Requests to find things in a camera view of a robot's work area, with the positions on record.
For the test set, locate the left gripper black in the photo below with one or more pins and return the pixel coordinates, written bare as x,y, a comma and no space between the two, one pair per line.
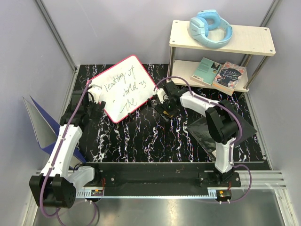
96,114

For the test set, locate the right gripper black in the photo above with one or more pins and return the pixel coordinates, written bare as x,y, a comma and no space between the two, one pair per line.
160,108

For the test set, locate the pink framed whiteboard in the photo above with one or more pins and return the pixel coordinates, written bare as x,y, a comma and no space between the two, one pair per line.
126,87

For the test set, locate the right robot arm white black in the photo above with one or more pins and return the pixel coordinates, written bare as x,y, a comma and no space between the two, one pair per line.
223,125

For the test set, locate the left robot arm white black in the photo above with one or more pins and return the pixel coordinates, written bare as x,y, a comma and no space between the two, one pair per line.
66,171

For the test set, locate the black notebook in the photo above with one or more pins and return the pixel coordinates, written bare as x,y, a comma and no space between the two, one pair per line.
199,130

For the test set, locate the teal paperback book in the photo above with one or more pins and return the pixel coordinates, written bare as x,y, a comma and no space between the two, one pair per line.
206,72

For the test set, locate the little women book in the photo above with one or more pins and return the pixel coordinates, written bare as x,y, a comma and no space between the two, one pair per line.
228,77

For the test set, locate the blue headphones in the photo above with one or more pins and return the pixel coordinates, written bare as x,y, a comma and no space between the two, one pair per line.
209,20

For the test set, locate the white two-tier shelf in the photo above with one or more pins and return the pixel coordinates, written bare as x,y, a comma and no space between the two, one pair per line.
247,41

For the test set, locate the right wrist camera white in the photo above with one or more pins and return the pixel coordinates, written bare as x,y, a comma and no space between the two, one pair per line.
160,94

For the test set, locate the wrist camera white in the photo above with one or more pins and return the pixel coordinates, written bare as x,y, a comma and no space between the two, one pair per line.
95,94
160,94

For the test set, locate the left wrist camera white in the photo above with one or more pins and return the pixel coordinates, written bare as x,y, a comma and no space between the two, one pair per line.
95,94

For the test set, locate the blue ring binder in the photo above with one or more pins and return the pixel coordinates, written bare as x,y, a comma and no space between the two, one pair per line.
47,130

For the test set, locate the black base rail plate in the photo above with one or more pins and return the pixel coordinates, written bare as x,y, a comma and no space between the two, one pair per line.
196,173

